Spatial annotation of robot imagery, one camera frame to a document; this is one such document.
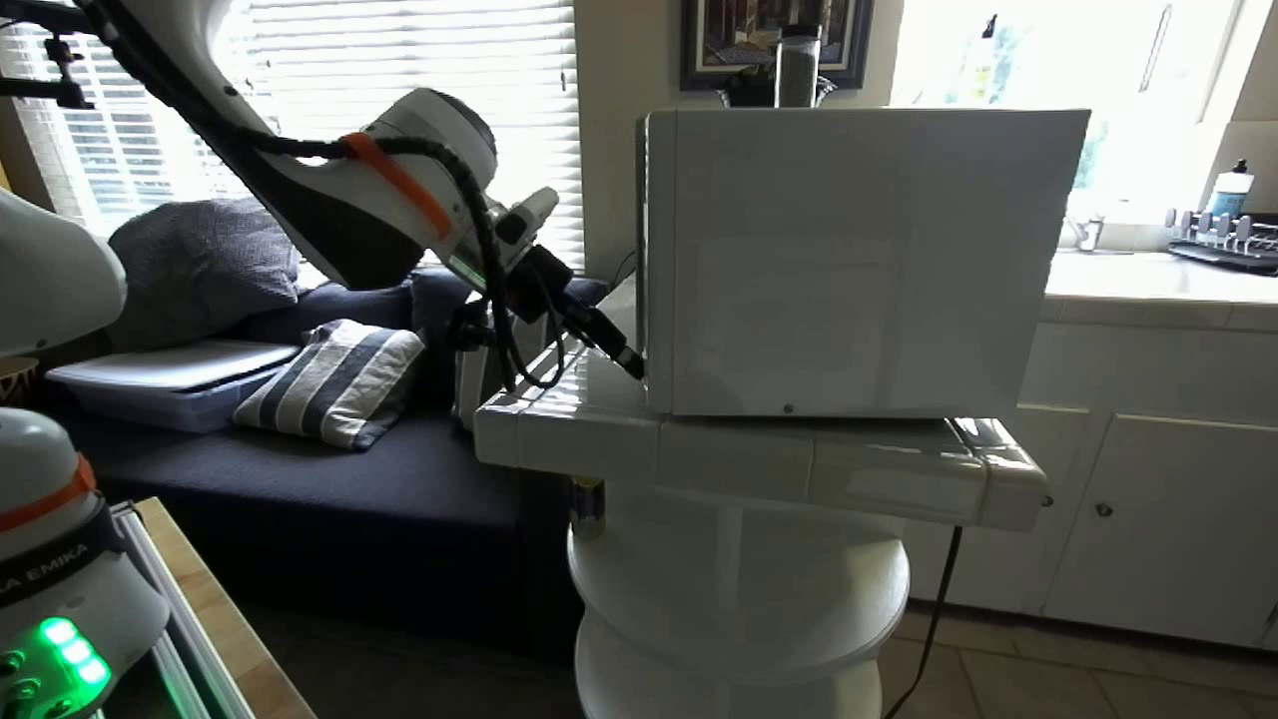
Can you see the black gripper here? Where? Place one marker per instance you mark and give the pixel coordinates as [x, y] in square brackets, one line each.
[543, 280]

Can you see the white microwave oven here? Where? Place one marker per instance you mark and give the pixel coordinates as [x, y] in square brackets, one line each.
[865, 265]

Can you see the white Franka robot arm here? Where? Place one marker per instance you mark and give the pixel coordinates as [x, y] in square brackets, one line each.
[402, 146]

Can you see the blue white striped pillow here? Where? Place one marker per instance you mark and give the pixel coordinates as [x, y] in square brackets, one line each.
[331, 379]

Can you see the dark blue sofa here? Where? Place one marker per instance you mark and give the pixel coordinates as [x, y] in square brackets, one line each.
[331, 491]

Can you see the steel travel cup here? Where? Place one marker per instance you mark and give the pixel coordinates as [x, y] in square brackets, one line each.
[796, 71]

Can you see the large dark framed painting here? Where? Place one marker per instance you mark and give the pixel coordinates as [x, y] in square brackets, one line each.
[743, 42]

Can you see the grey blue round cushion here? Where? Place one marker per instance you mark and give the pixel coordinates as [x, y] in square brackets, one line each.
[200, 265]

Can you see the flat light blue cushion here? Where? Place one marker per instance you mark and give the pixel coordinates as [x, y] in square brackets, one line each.
[161, 379]

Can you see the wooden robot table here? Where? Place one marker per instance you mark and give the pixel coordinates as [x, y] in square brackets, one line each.
[225, 639]

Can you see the white kitchen base cabinet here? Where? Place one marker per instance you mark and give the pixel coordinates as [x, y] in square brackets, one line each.
[1170, 519]

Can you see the dish rack with dishes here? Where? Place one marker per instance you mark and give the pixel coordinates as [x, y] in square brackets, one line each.
[1230, 245]

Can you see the white round pedestal table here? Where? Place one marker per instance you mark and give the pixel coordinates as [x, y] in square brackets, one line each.
[743, 583]

